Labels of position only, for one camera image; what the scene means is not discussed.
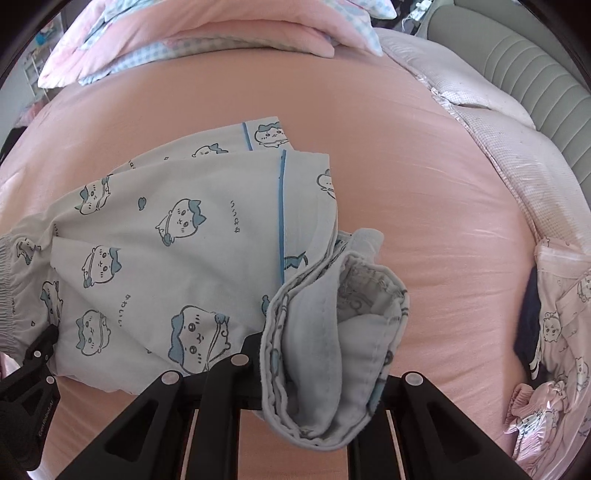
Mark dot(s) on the pale pink pillow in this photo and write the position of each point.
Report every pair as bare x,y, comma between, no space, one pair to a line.
452,78
521,157

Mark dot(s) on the light blue cartoon pajama pants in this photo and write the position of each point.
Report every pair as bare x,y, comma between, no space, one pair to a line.
161,258

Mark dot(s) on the grey-green padded headboard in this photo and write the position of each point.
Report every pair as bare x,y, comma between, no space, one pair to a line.
508,50

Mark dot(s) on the navy striped garment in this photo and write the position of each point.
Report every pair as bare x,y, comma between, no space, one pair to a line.
531,318

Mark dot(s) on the white wall charger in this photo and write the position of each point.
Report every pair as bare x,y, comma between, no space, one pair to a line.
422,9

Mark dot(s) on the pink bed sheet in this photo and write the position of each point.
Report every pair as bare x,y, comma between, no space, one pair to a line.
392,161

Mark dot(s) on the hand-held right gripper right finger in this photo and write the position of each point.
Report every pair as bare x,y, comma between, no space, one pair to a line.
408,397

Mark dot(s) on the white storage shelf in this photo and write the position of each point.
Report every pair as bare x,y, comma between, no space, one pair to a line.
33,69

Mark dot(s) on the folded pink checked quilt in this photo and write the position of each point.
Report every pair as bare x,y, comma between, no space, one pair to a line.
207,32

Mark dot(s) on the pink cartoon pajama top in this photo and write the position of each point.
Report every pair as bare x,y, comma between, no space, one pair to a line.
568,295

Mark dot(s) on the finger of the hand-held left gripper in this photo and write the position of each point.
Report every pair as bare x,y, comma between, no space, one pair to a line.
41,350

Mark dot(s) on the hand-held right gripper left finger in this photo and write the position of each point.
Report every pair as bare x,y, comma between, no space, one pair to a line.
184,397

